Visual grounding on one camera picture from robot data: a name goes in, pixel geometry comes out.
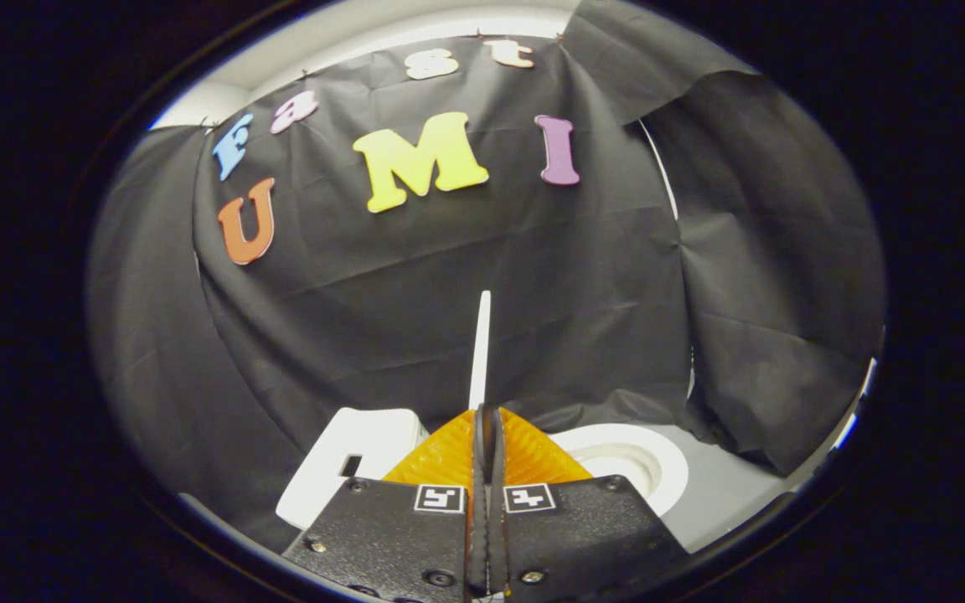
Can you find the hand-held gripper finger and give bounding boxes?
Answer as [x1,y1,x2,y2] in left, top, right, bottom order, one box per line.
[488,405,692,600]
[281,405,490,600]

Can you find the black backdrop cloth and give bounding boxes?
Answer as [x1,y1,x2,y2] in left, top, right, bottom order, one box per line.
[85,0,887,555]

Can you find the white toilet bowl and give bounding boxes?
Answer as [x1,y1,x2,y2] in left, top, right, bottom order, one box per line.
[548,422,690,518]

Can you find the white toilet tank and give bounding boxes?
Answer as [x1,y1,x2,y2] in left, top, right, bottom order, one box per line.
[275,407,431,531]

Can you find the white toilet lid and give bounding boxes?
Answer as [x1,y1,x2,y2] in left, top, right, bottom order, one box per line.
[467,290,493,412]

